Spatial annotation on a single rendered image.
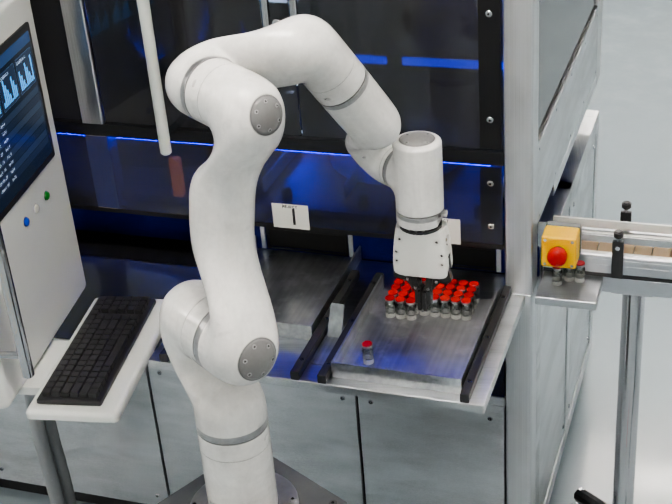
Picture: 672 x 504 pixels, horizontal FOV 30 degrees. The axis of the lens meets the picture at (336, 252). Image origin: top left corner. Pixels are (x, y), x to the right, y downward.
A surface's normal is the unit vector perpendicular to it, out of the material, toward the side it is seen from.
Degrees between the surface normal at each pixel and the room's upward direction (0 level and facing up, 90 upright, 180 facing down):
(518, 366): 90
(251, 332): 64
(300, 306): 0
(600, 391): 0
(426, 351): 0
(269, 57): 96
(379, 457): 90
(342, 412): 90
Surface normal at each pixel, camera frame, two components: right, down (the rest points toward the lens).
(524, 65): -0.32, 0.49
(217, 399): -0.11, -0.47
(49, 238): 0.98, 0.02
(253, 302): 0.66, -0.14
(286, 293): -0.07, -0.87
